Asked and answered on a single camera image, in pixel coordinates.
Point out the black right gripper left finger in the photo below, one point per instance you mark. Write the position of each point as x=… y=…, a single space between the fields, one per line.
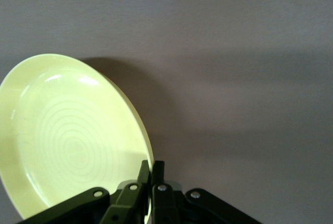
x=122 y=203

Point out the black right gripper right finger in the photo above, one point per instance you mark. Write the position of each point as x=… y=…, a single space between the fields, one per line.
x=166 y=205

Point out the yellow round plate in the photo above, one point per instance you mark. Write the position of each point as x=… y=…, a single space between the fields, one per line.
x=65 y=130

